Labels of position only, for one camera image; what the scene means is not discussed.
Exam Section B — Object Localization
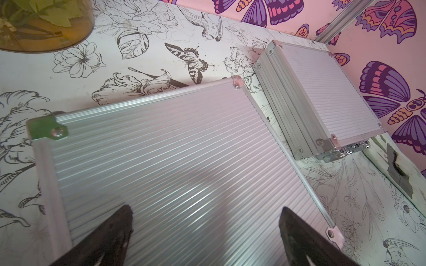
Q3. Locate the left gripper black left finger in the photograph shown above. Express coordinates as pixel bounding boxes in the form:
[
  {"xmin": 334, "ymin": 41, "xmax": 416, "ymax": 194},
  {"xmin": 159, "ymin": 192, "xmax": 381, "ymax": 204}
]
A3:
[{"xmin": 52, "ymin": 205, "xmax": 133, "ymax": 266}]

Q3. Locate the potted green plant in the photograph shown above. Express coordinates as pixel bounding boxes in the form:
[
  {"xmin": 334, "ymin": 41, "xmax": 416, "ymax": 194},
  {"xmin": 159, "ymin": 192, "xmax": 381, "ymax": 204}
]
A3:
[{"xmin": 1, "ymin": 0, "xmax": 94, "ymax": 53}]

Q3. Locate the silver poker case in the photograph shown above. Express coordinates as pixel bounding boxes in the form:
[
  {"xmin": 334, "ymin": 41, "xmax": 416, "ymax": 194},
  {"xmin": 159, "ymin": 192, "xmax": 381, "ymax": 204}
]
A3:
[
  {"xmin": 254, "ymin": 40, "xmax": 384, "ymax": 162},
  {"xmin": 27, "ymin": 78, "xmax": 345, "ymax": 266}
]

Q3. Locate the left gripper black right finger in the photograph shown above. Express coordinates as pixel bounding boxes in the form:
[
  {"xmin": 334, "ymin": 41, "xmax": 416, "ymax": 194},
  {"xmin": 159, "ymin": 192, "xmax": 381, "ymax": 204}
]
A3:
[{"xmin": 278, "ymin": 207, "xmax": 357, "ymax": 266}]

